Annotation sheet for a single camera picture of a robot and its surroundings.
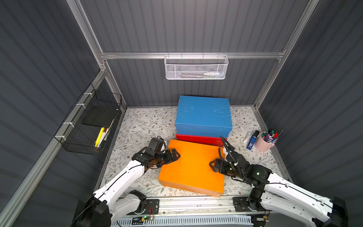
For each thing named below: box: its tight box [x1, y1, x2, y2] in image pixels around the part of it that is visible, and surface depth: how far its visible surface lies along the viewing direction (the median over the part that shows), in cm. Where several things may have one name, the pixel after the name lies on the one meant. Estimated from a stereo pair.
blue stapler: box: [246, 130, 260, 151], surface depth 98 cm
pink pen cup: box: [254, 130, 284, 152], surface depth 89 cm
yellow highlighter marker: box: [94, 127, 105, 148], surface depth 72 cm
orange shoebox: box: [157, 139, 225, 198], surface depth 75 cm
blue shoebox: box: [174, 95, 233, 139], surface depth 86 cm
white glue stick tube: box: [243, 131, 251, 143], surface depth 101 cm
